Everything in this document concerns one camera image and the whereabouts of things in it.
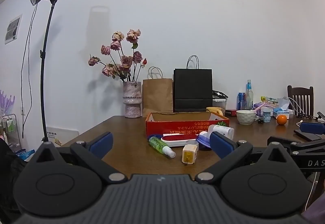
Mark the dark wooden chair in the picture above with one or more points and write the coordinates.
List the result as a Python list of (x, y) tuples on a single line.
[(301, 99)]

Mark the tissue pack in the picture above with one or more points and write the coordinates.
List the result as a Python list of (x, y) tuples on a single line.
[(279, 112)]

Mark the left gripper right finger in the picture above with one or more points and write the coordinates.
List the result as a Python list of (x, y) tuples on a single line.
[(231, 155)]

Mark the red cardboard box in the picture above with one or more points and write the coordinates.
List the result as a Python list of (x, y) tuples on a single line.
[(182, 122)]

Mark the wire storage rack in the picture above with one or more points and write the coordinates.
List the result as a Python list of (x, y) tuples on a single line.
[(10, 132)]

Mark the white floor box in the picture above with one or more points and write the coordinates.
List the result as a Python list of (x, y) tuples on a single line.
[(60, 136)]

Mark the small red box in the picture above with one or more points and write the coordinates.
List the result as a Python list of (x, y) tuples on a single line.
[(230, 113)]

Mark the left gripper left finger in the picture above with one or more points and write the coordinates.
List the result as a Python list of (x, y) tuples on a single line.
[(90, 155)]

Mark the clear food container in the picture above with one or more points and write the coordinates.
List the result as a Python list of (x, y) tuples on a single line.
[(219, 99)]

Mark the beige cube container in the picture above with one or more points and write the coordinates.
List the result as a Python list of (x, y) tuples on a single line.
[(189, 154)]

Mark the black paper bag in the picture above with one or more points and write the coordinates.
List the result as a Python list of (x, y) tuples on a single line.
[(192, 88)]

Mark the clear glass bottle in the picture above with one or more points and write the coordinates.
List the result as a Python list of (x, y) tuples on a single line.
[(249, 95)]

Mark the pink ceramic vase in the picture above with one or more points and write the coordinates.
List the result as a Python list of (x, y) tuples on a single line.
[(132, 99)]

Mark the yellow mug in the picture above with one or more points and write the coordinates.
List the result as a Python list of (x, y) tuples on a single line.
[(216, 110)]

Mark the orange fruit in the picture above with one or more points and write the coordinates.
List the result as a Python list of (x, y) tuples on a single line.
[(281, 120)]

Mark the dark blue ridged cap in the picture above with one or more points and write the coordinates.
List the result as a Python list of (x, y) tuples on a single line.
[(159, 136)]

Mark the dried pink roses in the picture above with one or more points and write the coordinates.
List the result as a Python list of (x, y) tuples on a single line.
[(125, 67)]

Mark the small yogurt cup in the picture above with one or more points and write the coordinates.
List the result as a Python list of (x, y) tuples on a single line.
[(267, 115)]

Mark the brown paper bag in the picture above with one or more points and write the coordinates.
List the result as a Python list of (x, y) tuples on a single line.
[(157, 92)]

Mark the green spray bottle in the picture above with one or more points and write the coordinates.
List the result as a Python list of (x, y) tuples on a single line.
[(161, 147)]

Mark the blue soda can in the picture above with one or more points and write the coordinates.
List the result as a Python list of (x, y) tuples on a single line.
[(241, 101)]

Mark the white plastic pill bottle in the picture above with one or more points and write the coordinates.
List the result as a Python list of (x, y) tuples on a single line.
[(224, 130)]

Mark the wall poster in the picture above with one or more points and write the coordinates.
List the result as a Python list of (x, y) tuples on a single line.
[(12, 29)]

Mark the red white lint brush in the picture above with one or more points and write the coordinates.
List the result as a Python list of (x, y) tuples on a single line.
[(179, 140)]

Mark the white ceramic bowl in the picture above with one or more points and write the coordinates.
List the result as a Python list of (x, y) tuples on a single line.
[(246, 117)]

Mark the blue white jar lid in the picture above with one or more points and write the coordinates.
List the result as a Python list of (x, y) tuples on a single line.
[(203, 138)]

